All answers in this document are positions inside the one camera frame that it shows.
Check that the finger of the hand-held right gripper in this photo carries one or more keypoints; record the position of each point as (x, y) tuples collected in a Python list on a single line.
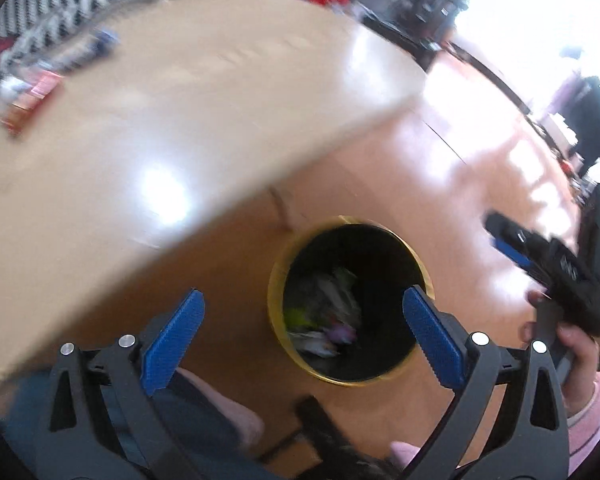
[(515, 256), (512, 230)]

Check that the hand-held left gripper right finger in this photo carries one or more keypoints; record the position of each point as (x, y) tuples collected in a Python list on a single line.
[(437, 342)]

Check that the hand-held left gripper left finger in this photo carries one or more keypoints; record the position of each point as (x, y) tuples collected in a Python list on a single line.
[(172, 340)]

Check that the yellow waste bin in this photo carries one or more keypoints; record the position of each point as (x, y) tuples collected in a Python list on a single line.
[(380, 270)]

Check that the purple round item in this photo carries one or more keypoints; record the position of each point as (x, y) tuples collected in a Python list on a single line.
[(345, 332)]

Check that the person's right forearm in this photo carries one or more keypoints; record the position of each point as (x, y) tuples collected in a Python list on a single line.
[(592, 425)]

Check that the person's right hand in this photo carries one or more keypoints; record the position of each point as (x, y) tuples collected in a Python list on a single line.
[(580, 370)]

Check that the person's legs in jeans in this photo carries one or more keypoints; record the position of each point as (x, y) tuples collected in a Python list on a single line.
[(200, 425)]

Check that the pink slipper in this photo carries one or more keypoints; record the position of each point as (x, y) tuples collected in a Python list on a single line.
[(230, 410), (405, 452)]

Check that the dark wooden furniture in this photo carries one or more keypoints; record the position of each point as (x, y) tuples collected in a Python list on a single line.
[(415, 15)]

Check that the small red box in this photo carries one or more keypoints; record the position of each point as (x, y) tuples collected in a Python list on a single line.
[(32, 102)]

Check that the dark blue wrapper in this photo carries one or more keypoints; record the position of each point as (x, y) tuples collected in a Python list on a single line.
[(92, 47)]

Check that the black stool frame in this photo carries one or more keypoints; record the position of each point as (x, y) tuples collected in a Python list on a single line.
[(330, 435)]

